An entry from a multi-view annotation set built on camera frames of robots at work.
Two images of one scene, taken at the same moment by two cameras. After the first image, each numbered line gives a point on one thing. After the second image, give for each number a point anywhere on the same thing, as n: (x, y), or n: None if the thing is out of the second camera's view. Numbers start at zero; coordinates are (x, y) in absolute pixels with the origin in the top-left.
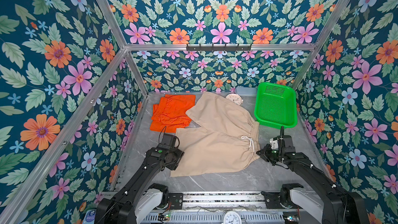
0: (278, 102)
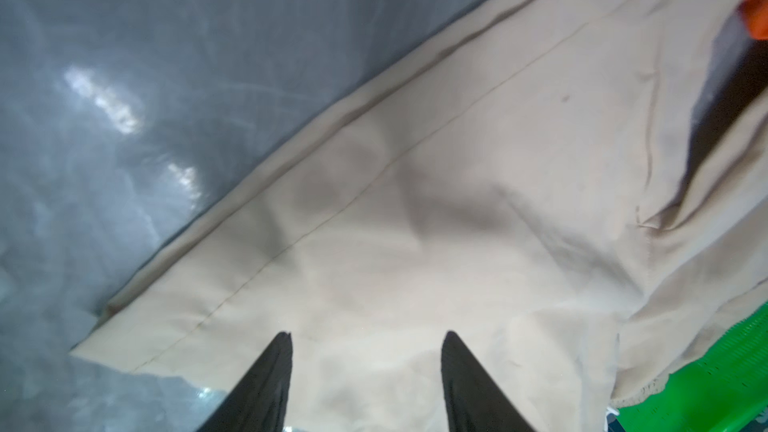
0: (725, 389)
